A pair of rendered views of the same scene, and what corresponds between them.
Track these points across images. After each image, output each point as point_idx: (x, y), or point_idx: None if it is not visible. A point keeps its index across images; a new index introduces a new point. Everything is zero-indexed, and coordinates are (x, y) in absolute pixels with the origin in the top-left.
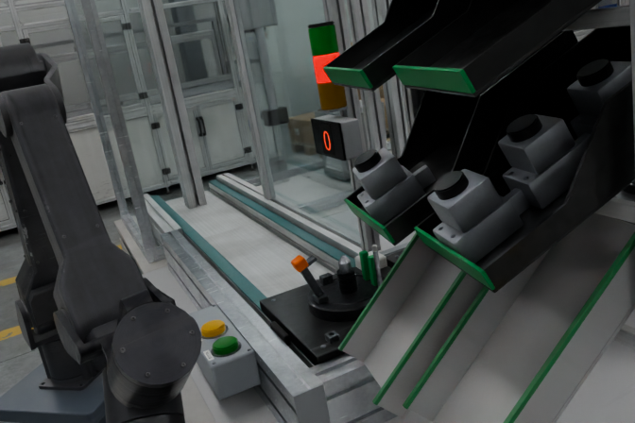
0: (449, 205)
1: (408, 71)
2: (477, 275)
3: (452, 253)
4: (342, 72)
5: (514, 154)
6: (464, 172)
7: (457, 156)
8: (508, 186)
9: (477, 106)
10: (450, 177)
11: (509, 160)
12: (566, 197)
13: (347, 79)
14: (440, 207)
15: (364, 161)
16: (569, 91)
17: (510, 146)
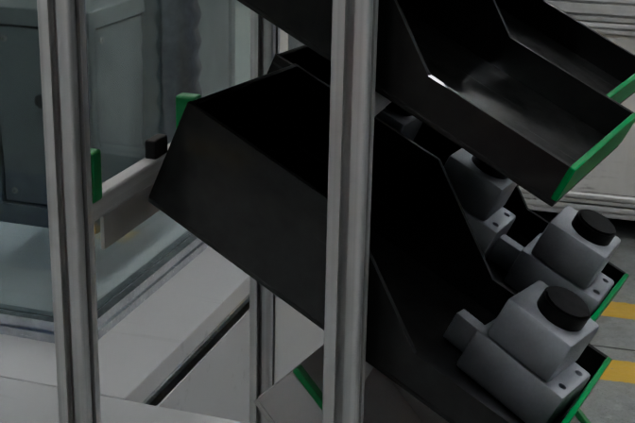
0: (617, 237)
1: (614, 96)
2: (619, 289)
3: (611, 297)
4: (610, 142)
5: (507, 192)
6: (560, 220)
7: (480, 250)
8: (490, 245)
9: (446, 174)
10: (593, 218)
11: (492, 211)
12: (524, 203)
13: (601, 156)
14: (615, 248)
15: (582, 299)
16: (406, 126)
17: (512, 182)
